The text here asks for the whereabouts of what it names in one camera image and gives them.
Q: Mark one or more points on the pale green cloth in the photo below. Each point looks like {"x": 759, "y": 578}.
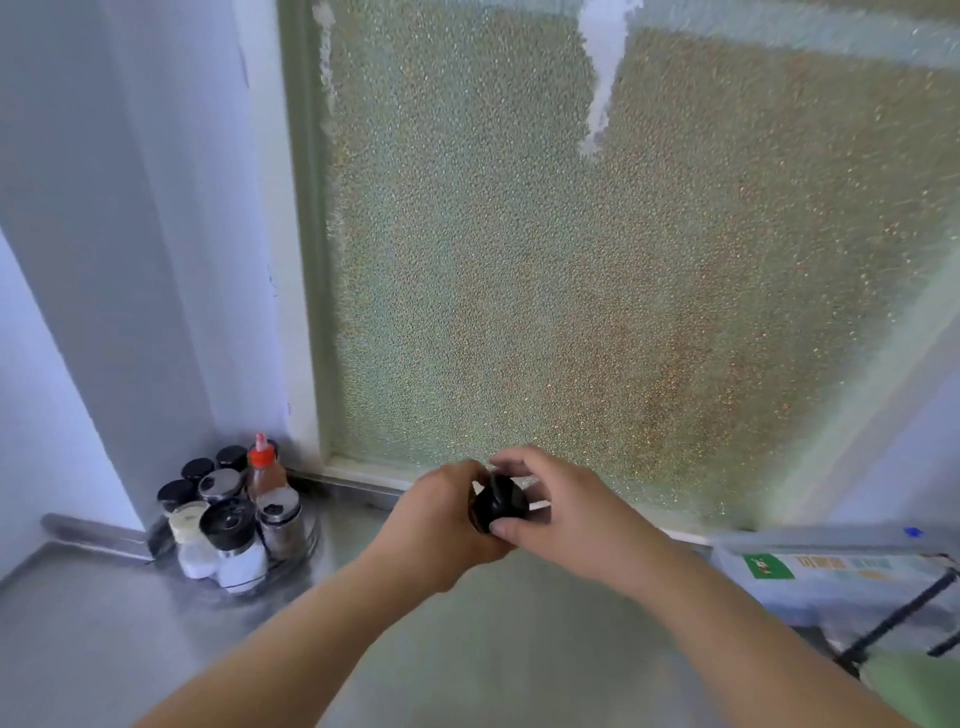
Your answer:
{"x": 919, "y": 686}

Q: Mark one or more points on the frosted glass window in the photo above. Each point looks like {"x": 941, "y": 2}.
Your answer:
{"x": 600, "y": 262}

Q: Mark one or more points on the glass jar with flip lid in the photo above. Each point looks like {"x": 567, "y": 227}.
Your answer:
{"x": 281, "y": 521}

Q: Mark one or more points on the round metal spice tray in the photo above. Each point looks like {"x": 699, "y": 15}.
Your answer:
{"x": 296, "y": 566}

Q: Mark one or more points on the white box with green label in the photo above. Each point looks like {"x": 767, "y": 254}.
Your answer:
{"x": 825, "y": 581}

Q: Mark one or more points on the person's right forearm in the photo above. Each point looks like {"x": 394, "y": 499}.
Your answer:
{"x": 757, "y": 645}

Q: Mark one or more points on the red-capped sauce bottle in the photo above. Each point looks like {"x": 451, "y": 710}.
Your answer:
{"x": 265, "y": 472}

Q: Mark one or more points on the person's right thumb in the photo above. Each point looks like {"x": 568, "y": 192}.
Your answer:
{"x": 517, "y": 530}

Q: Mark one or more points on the silver-lid spice jar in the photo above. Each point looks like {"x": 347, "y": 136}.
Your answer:
{"x": 220, "y": 484}

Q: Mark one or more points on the black-lid spice jar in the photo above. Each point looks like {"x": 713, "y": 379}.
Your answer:
{"x": 232, "y": 457}
{"x": 197, "y": 469}
{"x": 176, "y": 494}

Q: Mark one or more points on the cream-lid white jar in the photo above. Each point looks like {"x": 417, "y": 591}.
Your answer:
{"x": 189, "y": 540}

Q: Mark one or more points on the person's right hand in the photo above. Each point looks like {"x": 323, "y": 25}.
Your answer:
{"x": 585, "y": 525}

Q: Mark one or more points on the person's left fingers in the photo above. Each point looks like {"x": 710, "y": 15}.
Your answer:
{"x": 461, "y": 480}

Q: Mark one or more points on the person's left hand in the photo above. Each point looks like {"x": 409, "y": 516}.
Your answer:
{"x": 427, "y": 525}

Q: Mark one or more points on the person's left forearm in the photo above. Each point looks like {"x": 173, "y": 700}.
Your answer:
{"x": 300, "y": 645}

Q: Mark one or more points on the small black bottle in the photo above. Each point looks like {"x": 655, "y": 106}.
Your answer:
{"x": 496, "y": 504}

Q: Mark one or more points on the large black-lid white shaker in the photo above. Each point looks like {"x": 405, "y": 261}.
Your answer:
{"x": 231, "y": 544}

